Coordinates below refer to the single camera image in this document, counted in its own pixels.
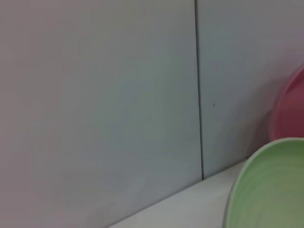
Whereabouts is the green plastic plate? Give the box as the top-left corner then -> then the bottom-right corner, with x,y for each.
222,137 -> 304,228

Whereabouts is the red plastic plate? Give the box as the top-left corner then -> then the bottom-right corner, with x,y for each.
269,63 -> 304,141

